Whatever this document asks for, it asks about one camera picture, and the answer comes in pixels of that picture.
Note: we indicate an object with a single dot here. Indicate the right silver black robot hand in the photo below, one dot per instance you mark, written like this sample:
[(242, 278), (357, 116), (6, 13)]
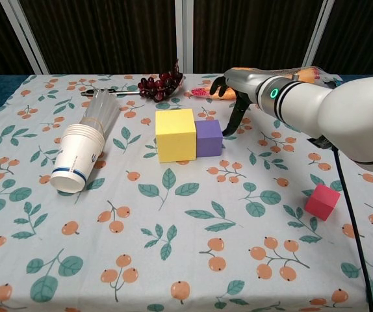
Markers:
[(243, 83)]

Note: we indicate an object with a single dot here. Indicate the purple foam cube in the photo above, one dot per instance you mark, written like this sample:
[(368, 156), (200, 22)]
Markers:
[(209, 139)]

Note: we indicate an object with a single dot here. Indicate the large yellow foam cube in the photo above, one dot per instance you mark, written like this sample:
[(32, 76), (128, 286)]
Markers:
[(175, 136)]

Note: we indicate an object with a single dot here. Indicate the small red foam cube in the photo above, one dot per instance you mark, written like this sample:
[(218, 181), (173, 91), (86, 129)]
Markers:
[(321, 203)]

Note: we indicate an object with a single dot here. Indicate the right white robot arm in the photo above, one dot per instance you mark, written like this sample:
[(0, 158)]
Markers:
[(329, 113)]

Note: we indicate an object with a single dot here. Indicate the orange rubber chicken toy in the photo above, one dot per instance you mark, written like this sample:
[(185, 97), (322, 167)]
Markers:
[(202, 92)]

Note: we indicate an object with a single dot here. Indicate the dark red grape bunch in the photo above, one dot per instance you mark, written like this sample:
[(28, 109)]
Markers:
[(159, 86)]

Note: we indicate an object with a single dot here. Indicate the small blue toy packet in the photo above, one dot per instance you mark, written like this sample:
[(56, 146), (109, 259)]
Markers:
[(336, 83)]

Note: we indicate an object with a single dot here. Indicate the stack of clear plastic cups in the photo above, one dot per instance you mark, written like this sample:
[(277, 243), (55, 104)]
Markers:
[(103, 109)]

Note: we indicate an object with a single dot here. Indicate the floral print tablecloth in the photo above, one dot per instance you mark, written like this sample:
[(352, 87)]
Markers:
[(173, 227)]

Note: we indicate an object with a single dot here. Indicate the stack of white paper cups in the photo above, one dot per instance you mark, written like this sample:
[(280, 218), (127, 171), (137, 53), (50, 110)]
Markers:
[(76, 159)]

